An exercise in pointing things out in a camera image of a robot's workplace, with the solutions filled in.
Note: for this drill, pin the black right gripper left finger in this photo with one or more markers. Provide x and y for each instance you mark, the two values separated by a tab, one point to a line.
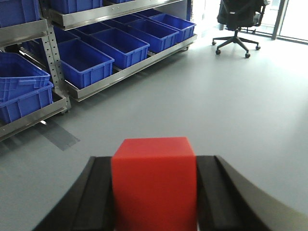
89	203

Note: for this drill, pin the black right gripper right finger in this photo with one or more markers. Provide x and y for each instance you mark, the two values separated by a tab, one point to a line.
227	201

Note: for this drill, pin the red cube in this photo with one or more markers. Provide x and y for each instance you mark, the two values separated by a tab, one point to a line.
154	183

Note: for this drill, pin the stacked blue crate lower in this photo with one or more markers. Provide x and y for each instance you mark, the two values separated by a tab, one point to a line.
26	104

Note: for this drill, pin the stacked blue crate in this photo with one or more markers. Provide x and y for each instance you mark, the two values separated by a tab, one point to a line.
18	76
26	104

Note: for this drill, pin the blue bin front row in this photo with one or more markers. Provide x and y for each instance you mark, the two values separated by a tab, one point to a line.
82	64

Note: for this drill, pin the stacked blue crate upper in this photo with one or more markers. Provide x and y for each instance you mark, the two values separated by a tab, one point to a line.
18	76

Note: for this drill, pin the blue bin second row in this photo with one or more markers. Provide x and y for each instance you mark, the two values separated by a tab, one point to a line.
125	49

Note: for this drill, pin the blue bin third row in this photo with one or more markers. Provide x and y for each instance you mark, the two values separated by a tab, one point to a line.
159	37

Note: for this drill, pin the blue bin fourth row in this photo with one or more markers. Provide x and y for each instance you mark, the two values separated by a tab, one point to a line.
175	25

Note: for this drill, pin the black office chair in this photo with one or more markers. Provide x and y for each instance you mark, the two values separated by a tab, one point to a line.
236	14

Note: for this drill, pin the steel flow rack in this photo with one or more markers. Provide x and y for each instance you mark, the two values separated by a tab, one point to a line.
34	28

